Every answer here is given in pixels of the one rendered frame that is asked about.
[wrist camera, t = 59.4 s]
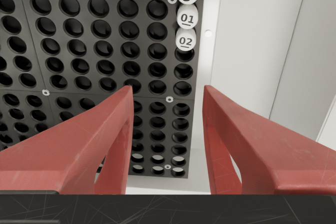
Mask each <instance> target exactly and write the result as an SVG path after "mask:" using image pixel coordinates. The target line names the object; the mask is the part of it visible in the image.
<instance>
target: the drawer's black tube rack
mask: <svg viewBox="0 0 336 224"><path fill-rule="evenodd" d="M176 1H177V0H0V152H1V151H3V150H5V149H7V148H8V147H7V146H13V145H15V144H18V143H20V142H22V141H24V140H26V139H28V138H30V137H32V136H35V135H37V134H39V133H41V132H43V131H45V130H47V129H49V128H51V127H54V126H56V125H58V124H60V123H62V122H64V121H66V120H68V119H71V118H73V117H75V116H77V115H79V114H81V113H83V112H85V111H87V110H90V109H91V108H93V107H95V106H97V105H98V104H100V103H101V102H103V101H104V100H105V99H107V98H108V97H110V96H111V95H113V94H114V93H115V92H117V91H118V90H120V89H121V88H123V87H124V86H132V95H133V107H134V116H133V130H132V144H131V153H130V161H129V169H128V175H134V176H149V177H165V178H167V177H168V169H170V168H171V166H170V165H169V164H168V149H169V111H170V102H172V101H173V100H175V101H193V102H195V100H192V99H173V97H171V96H170V74H171V37H172V4H174V3H175V2H176ZM133 154H140V155H142V156H143V157H142V158H135V157H133V156H132V155H133ZM155 155H159V156H162V157H163V159H160V160H157V159H154V158H153V156H155ZM134 165H139V166H142V167H143V168H142V169H136V168H134V167H133V166H134ZM153 167H162V168H163V169H162V170H155V169H153Z"/></svg>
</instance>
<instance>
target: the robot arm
mask: <svg viewBox="0 0 336 224"><path fill-rule="evenodd" d="M202 122H203V136H204V148H205V156H206V164H207V171H208V179H209V187H210V194H126V187H127V180H128V172H129V164H130V157H131V149H132V137H133V123H134V101H133V89H132V86H131V85H125V86H124V87H122V88H121V89H119V90H118V91H117V92H115V93H114V94H112V95H111V96H109V97H108V98H107V99H105V100H104V101H102V102H101V103H99V104H98V105H96V106H95V107H93V108H91V109H89V110H87V111H85V112H83V113H81V114H78V115H76V116H74V117H72V118H70V119H68V120H66V121H64V122H62V123H59V124H57V125H55V126H53V127H51V128H49V129H47V130H45V131H42V132H40V133H38V134H36V135H34V136H32V137H30V138H28V139H25V140H23V141H21V142H19V143H17V144H15V145H13V146H11V147H9V148H6V149H4V150H2V151H0V224H336V151H335V150H333V149H331V148H329V147H327V146H325V145H323V144H321V143H318V142H316V141H314V140H312V139H310V138H308V137H306V136H304V135H301V134H299V133H297V132H295V131H293V130H291V129H289V128H286V127H284V126H282V125H280V124H278V123H276V122H274V121H272V120H269V119H267V118H265V117H263V116H261V115H259V114H257V113H254V112H252V111H250V110H248V109H246V108H244V107H242V106H240V105H239V104H237V103H236V102H234V101H233V100H232V99H230V98H229V97H227V96H226V95H224V94H223V93H221V92H220V91H219V90H217V89H216V88H214V87H213V86H211V85H205V86H204V89H203V101H202ZM230 155H231V156H230ZM105 156H106V157H105ZM231 157H232V159H233V160H234V162H235V164H236V165H237V167H238V169H239V171H240V175H241V181H240V179H239V177H238V175H237V173H236V170H235V168H234V166H233V163H232V159H231ZM104 158H105V160H104V163H103V166H102V169H101V171H100V173H99V175H98V177H97V179H96V181H95V177H96V172H97V169H98V168H99V166H100V164H101V163H102V161H103V159H104Z"/></svg>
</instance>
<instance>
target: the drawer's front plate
mask: <svg viewBox="0 0 336 224"><path fill-rule="evenodd" d="M269 120H271V121H273V122H275V123H277V124H279V125H282V126H284V127H286V128H288V129H290V130H292V131H294V132H297V133H299V134H301V135H303V136H305V137H307V138H309V139H311V140H314V141H316V142H318V143H320V144H322V145H324V146H326V147H329V148H331V149H333V150H335V151H336V0H302V1H301V5H300V8H299V12H298V16H297V19H296V23H295V26H294V30H293V33H292V37H291V41H290V44H289V48H288V51H287V55H286V58H285V62H284V66H283V69H282V73H281V76H280V80H279V83H278V87H277V91H276V94H275V98H274V101H273V105H272V108H271V112H270V116H269Z"/></svg>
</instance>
